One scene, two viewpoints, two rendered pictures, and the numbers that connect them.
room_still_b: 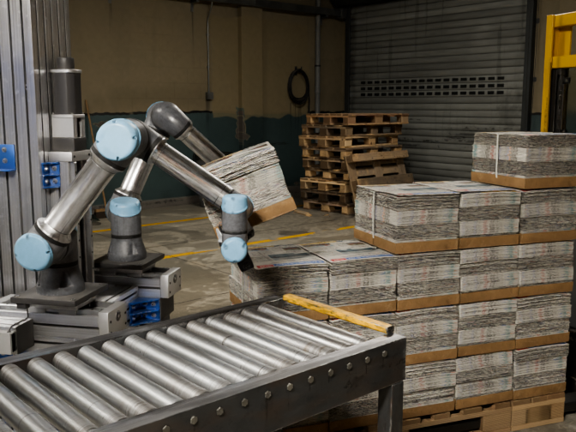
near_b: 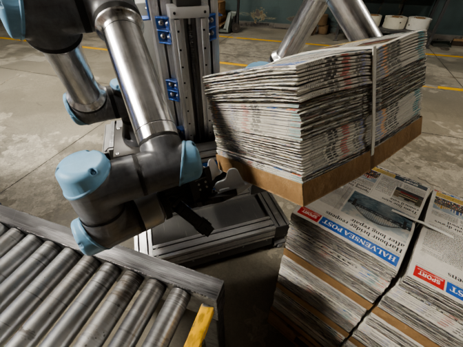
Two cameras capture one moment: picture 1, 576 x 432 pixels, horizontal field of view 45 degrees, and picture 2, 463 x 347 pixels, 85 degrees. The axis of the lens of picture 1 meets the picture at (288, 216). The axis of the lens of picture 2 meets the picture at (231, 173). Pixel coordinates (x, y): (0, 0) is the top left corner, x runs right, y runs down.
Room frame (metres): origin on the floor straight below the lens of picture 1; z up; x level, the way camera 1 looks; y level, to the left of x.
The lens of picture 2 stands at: (2.06, -0.22, 1.38)
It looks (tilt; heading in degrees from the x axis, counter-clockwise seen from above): 41 degrees down; 60
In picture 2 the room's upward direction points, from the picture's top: straight up
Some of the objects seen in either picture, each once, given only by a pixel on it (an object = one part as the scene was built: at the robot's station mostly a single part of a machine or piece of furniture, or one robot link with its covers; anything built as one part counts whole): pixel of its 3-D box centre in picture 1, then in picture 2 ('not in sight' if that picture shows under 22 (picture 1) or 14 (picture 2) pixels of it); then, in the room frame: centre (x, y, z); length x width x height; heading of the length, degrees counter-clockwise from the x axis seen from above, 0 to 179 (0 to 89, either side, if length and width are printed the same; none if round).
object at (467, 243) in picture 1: (464, 233); not in sight; (2.98, -0.77, 0.86); 0.38 x 0.29 x 0.04; 20
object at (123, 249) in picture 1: (126, 245); not in sight; (2.67, 0.63, 0.87); 0.15 x 0.15 x 0.10
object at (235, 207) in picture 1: (235, 213); (103, 184); (2.03, 0.15, 1.09); 0.11 x 0.08 x 0.11; 176
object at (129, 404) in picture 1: (102, 387); not in sight; (1.50, 0.42, 0.77); 0.47 x 0.05 x 0.05; 41
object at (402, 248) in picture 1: (404, 237); not in sight; (2.87, -0.49, 0.86); 0.38 x 0.29 x 0.04; 20
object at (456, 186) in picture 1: (461, 185); not in sight; (3.00, -0.75, 1.06); 0.37 x 0.28 x 0.01; 20
